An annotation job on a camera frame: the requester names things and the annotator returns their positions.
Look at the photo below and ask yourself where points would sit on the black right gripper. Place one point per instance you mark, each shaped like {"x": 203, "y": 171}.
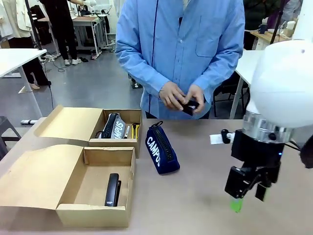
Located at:
{"x": 256, "y": 151}

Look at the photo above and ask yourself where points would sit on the black rectangular device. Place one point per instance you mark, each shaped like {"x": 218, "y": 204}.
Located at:
{"x": 188, "y": 107}

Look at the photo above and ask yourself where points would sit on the yellow utility knife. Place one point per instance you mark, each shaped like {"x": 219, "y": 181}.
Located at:
{"x": 135, "y": 131}

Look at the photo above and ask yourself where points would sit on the black stapler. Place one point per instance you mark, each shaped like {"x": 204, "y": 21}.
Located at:
{"x": 112, "y": 189}

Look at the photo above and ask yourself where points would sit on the white marker black cap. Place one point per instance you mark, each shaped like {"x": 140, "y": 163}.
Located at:
{"x": 127, "y": 132}

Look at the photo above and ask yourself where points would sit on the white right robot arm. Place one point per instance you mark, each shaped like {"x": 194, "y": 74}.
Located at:
{"x": 281, "y": 80}

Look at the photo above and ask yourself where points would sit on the person's right forearm blue sleeve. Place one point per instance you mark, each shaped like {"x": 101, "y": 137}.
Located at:
{"x": 141, "y": 71}

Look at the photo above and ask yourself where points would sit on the person's left forearm blue sleeve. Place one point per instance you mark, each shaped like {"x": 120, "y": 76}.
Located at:
{"x": 220, "y": 76}

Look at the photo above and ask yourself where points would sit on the cardboard box holding stapler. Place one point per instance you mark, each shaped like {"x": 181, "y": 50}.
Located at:
{"x": 73, "y": 186}

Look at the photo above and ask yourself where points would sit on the cardboard box holding pencil case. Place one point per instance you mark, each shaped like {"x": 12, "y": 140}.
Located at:
{"x": 73, "y": 124}

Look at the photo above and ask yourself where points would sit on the person's left hand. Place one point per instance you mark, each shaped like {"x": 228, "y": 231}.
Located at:
{"x": 196, "y": 95}

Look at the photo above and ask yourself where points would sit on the person's right hand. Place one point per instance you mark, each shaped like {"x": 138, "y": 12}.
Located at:
{"x": 170, "y": 94}

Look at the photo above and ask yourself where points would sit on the white paper label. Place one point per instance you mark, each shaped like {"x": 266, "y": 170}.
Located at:
{"x": 215, "y": 139}

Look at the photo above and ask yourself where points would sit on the blue Campus pencil case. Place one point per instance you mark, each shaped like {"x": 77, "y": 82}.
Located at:
{"x": 162, "y": 151}

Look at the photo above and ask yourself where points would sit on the black chair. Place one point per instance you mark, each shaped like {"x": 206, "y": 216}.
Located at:
{"x": 230, "y": 90}

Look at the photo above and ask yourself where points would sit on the white table with metal legs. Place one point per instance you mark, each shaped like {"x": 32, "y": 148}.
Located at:
{"x": 244, "y": 66}

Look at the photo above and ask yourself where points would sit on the grey Campus pencil case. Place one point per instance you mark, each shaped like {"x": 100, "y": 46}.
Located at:
{"x": 115, "y": 126}

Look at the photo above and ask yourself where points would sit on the wooden top table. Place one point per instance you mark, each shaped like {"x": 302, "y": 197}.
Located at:
{"x": 271, "y": 36}

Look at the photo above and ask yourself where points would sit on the person's torso blue shirt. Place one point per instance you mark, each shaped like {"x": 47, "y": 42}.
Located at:
{"x": 181, "y": 44}

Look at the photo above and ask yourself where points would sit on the dark blue mug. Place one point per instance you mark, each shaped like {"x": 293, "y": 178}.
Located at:
{"x": 263, "y": 29}

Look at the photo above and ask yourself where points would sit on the bystander in dark jacket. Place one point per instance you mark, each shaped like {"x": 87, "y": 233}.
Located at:
{"x": 259, "y": 14}

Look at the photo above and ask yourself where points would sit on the white workbench with shelves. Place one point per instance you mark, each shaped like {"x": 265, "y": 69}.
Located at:
{"x": 90, "y": 29}

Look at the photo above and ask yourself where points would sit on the white power strip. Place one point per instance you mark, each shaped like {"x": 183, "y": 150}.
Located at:
{"x": 29, "y": 121}

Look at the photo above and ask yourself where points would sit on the grey stool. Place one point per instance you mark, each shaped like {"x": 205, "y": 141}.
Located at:
{"x": 8, "y": 134}

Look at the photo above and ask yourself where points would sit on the bystander in black clothes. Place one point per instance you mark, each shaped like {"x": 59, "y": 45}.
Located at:
{"x": 61, "y": 27}

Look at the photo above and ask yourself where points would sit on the white desk with thin legs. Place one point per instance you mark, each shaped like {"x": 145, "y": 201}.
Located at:
{"x": 17, "y": 61}

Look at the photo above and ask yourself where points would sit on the black tripod pole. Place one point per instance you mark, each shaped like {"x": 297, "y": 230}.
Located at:
{"x": 34, "y": 24}

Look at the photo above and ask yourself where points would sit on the bystander in cream jacket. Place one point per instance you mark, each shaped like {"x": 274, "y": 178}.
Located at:
{"x": 22, "y": 29}

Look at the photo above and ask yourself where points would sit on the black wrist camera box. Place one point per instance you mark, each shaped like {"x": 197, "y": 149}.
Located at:
{"x": 234, "y": 181}

